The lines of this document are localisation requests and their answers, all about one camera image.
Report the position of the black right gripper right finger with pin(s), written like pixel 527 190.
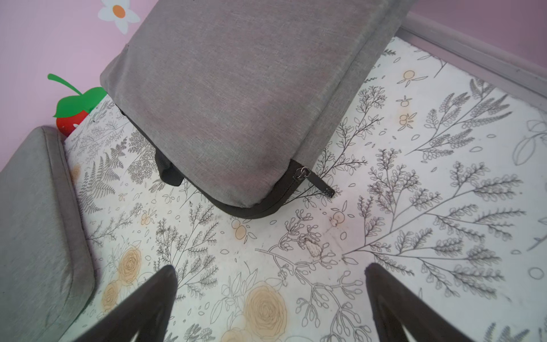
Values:
pixel 397 311

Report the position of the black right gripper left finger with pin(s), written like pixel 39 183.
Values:
pixel 143 316

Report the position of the grey laptop bag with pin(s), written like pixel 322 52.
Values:
pixel 47 274
pixel 240 97

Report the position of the floral patterned table mat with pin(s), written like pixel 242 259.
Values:
pixel 440 178

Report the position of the aluminium frame post right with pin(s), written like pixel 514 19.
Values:
pixel 514 75

